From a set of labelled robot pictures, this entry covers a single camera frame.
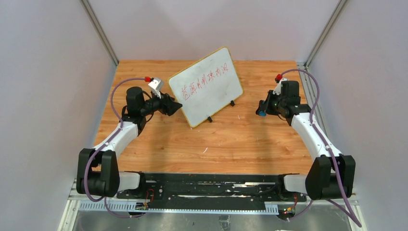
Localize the blue black whiteboard eraser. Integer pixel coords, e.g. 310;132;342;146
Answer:
257;111;267;117

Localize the yellow framed whiteboard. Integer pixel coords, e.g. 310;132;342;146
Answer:
168;47;243;128

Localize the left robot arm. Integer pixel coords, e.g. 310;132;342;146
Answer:
76;87;182;202

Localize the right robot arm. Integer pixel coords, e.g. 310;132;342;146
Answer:
255;78;356;200

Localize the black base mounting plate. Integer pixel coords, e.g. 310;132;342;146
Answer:
117;173;306;212

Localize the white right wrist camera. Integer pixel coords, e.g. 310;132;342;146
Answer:
273;74;288;95

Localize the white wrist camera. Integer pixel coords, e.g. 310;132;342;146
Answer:
273;74;288;95
148;78;164;99

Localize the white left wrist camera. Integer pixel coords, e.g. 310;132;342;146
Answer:
148;78;164;99

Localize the whiteboard wire stand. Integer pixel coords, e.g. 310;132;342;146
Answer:
206;100;235;123

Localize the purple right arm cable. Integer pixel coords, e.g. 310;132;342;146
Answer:
276;68;363;228

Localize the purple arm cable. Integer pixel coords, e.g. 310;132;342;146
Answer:
276;68;363;228
83;76;152;219

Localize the right side aluminium rail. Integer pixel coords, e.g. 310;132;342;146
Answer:
296;62;331;144

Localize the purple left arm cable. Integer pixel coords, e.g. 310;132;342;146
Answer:
83;76;152;219

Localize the left corner aluminium post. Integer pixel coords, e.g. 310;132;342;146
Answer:
79;0;119;67

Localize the corner aluminium post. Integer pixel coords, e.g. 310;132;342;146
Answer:
304;0;349;69
79;0;119;67

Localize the right corner aluminium post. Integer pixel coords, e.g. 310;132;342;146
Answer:
304;0;349;69

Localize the aluminium front frame rail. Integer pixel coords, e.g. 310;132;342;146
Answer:
58;173;367;231

